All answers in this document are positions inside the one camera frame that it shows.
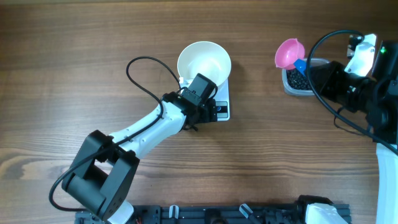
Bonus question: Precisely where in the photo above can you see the pink scoop with blue handle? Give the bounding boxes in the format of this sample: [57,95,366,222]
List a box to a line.
[274,39,306,76]

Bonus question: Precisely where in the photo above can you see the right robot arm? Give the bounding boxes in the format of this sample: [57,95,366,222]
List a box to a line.
[293,40,397,223]

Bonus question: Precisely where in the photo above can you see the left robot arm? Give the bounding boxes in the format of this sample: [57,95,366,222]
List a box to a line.
[62,74,218,223]

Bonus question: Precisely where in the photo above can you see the white digital kitchen scale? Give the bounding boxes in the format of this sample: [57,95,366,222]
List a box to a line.
[180,77,231,122]

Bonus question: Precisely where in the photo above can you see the white plastic bowl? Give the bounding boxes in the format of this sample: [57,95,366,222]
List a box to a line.
[177,41,232,86]

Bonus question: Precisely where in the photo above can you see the clear container of black beans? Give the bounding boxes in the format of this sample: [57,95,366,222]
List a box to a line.
[282,58,329,96]

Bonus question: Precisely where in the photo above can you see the black left camera cable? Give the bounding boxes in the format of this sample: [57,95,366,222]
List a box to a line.
[49,56,183,212]

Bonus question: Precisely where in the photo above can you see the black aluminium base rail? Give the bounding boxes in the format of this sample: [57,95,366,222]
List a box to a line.
[73,203,352,224]

